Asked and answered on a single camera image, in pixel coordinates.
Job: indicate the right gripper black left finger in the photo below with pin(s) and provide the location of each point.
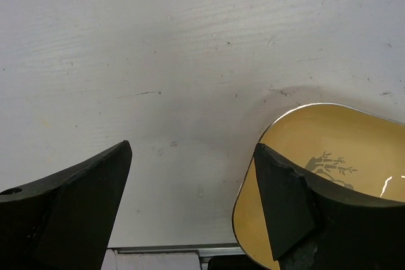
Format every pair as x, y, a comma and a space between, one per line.
65, 220

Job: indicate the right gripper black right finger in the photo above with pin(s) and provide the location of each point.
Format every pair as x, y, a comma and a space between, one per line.
313, 223

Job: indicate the yellow panda square plate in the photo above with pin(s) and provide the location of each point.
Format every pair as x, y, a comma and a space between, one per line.
346, 146

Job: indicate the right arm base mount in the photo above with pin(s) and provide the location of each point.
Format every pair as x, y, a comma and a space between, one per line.
167, 256

